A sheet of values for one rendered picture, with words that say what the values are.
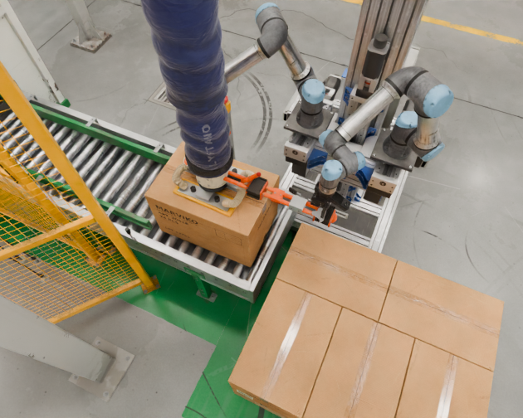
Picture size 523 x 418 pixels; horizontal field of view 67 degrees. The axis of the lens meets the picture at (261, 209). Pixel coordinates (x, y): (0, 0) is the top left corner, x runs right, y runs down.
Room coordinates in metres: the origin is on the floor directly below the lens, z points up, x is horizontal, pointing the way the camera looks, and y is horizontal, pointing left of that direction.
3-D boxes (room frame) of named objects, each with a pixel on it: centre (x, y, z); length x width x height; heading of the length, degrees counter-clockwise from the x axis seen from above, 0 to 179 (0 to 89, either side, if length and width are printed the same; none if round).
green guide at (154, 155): (1.92, 1.18, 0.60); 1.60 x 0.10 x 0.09; 65
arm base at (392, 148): (1.33, -0.72, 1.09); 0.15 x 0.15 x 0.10
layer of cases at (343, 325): (0.46, -0.57, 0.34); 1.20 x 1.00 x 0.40; 65
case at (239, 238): (1.17, 0.26, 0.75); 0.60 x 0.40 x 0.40; 65
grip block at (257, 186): (1.07, 0.02, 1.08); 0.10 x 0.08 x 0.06; 154
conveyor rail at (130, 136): (1.82, 0.83, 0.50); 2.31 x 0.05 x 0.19; 65
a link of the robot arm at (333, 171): (0.93, -0.28, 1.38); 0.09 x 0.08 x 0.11; 120
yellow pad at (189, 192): (1.09, 0.29, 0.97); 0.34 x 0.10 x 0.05; 64
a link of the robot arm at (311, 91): (1.56, -0.27, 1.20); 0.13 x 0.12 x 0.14; 13
